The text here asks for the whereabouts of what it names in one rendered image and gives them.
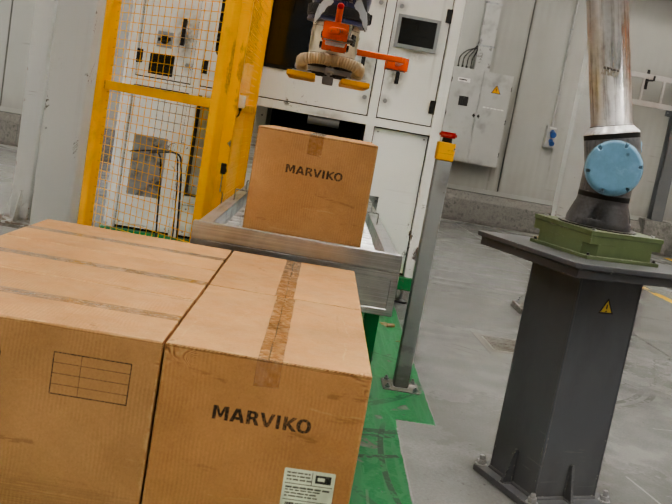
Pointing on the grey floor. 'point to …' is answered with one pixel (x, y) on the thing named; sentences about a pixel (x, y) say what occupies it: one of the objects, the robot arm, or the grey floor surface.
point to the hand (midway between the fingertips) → (339, 28)
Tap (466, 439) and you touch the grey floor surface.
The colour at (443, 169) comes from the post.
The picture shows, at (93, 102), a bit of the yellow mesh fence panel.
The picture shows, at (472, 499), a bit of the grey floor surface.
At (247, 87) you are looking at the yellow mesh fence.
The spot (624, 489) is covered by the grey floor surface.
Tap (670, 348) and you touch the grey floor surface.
